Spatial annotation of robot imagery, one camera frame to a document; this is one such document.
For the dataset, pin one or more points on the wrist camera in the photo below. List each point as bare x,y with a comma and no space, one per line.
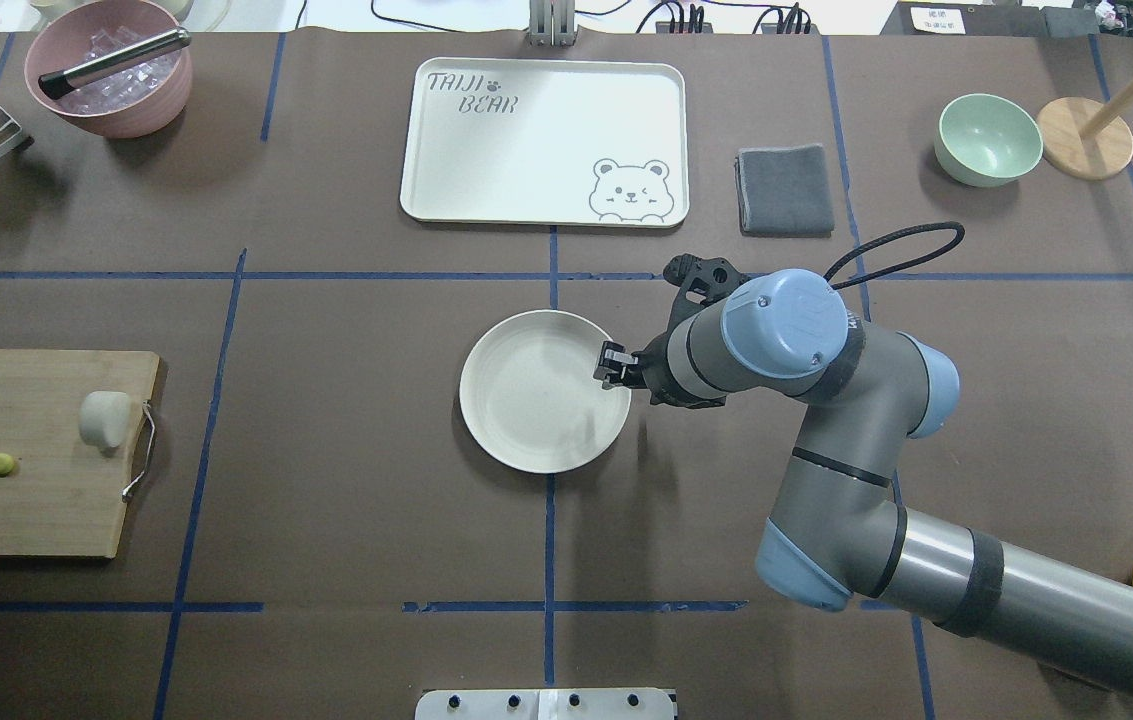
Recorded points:
701,282

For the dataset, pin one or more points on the cream round plate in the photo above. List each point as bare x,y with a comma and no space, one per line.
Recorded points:
529,398

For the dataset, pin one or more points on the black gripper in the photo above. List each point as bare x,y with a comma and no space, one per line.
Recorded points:
654,372

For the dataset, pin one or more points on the metal ice scoop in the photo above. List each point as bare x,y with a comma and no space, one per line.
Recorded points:
60,83

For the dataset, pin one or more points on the pink bowl with ice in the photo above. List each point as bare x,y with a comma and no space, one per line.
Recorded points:
130,104

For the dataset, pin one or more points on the wooden mug stand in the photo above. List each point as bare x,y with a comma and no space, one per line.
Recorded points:
1085,138

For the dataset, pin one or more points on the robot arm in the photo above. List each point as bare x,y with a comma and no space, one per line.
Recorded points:
836,529

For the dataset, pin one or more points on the cream bear tray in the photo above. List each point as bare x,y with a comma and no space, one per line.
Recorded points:
551,142

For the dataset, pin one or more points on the grey folded cloth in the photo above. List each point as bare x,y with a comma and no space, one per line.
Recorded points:
783,192

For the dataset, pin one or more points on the aluminium frame post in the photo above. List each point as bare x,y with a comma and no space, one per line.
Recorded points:
552,23

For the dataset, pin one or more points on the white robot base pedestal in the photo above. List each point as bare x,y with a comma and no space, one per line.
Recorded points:
549,703

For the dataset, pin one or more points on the green bowl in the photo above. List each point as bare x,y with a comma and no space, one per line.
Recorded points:
986,141

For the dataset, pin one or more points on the wooden cutting board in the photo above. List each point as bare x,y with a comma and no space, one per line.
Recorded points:
64,497

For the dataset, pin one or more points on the white steamed bun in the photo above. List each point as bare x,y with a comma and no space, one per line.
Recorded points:
104,418

